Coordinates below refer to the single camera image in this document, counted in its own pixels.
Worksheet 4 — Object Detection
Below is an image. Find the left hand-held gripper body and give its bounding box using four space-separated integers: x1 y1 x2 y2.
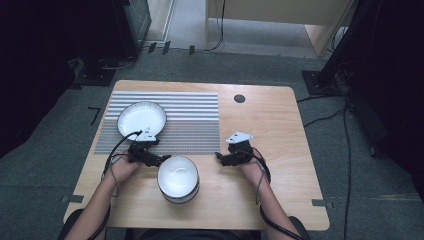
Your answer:
127 127 161 165

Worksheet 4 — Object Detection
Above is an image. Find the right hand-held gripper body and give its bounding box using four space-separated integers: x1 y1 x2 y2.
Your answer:
225 130 255 166

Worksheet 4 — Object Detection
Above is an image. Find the white bowl with dark rim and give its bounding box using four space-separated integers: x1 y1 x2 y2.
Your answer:
156 155 201 205

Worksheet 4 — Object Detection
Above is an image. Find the white plate with dark rim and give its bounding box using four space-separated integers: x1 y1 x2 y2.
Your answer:
116 100 168 141

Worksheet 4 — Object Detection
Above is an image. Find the person's right hand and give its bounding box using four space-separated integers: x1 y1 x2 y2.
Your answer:
239 159 268 188

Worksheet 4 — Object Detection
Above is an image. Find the person's left hand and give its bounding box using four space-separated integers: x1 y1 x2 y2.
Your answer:
107 154 144 185

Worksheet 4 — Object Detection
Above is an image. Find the grey striped placemat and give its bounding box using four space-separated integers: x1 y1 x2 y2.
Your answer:
93 90 222 157

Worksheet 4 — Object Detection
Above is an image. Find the person's dark clothing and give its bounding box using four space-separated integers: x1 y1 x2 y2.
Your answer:
124 227 265 240

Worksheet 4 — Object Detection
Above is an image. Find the grey tape strip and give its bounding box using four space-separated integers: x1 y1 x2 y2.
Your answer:
311 198 335 211
60 194 85 205

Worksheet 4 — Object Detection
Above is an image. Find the black stand base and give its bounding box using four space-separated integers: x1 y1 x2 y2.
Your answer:
73 57 117 88

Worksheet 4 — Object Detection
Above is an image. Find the black cabinet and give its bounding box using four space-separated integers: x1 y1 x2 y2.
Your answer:
112 0 153 58

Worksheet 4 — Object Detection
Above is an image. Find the black stand with base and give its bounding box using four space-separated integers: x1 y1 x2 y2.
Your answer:
301 0 388 97

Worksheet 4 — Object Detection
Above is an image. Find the light wooden furniture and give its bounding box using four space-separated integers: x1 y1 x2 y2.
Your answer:
204 0 355 58

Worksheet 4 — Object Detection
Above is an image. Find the black floor cable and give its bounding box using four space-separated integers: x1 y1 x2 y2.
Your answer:
342 101 354 240
302 107 346 129

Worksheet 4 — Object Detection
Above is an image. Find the black hanging cable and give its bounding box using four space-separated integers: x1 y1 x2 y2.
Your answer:
203 0 227 53

